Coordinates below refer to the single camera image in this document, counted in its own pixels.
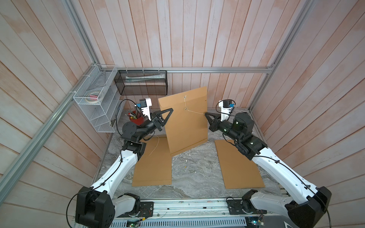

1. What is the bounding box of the horizontal aluminium wall rail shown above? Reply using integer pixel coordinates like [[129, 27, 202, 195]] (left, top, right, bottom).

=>
[[102, 65, 273, 74]]

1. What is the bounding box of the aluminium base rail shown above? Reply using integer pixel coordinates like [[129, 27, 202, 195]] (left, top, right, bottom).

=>
[[72, 196, 309, 221]]

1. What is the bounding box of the tape roll on shelf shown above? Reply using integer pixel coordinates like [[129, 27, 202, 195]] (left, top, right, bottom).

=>
[[85, 91, 103, 105]]

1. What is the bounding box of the brown kraft file bag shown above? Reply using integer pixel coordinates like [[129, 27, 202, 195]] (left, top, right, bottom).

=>
[[132, 137, 172, 187]]

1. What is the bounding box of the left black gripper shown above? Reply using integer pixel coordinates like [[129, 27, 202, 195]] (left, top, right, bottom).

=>
[[137, 108, 173, 141]]

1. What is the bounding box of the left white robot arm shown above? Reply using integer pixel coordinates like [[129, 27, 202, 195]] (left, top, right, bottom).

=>
[[74, 108, 174, 228]]

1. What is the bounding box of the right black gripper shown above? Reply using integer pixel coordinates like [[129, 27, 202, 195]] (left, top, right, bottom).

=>
[[206, 112, 243, 146]]

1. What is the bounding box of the red metal pencil bucket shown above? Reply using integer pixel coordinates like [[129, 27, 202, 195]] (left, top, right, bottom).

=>
[[128, 111, 144, 125]]

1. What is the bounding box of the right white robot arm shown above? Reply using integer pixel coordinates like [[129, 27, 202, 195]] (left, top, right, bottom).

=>
[[203, 111, 332, 228]]

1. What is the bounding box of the black mesh wall basket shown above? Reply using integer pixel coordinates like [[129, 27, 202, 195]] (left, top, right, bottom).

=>
[[114, 69, 168, 96]]

